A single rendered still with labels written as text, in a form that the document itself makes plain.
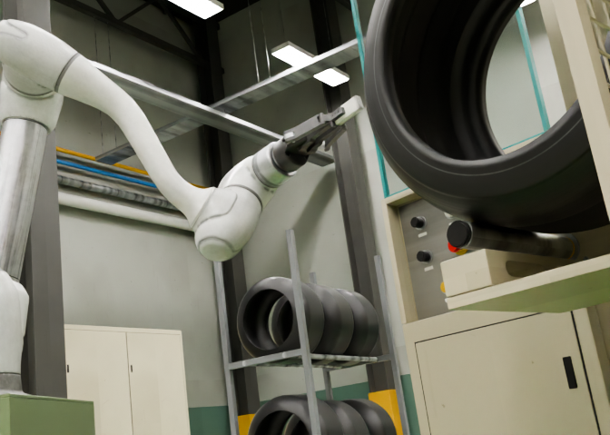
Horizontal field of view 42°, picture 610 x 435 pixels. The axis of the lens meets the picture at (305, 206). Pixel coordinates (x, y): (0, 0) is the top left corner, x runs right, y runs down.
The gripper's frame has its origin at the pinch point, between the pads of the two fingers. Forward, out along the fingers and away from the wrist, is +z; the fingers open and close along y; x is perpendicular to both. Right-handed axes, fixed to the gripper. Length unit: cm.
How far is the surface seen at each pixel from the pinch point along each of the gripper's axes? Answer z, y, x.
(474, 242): 22.5, -8.2, 40.1
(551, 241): 23.6, 15.5, 38.5
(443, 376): -40, 60, 46
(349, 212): -606, 740, -340
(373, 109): 14.6, -12.3, 11.1
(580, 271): 38, -10, 52
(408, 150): 19.1, -12.7, 21.9
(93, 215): -814, 442, -405
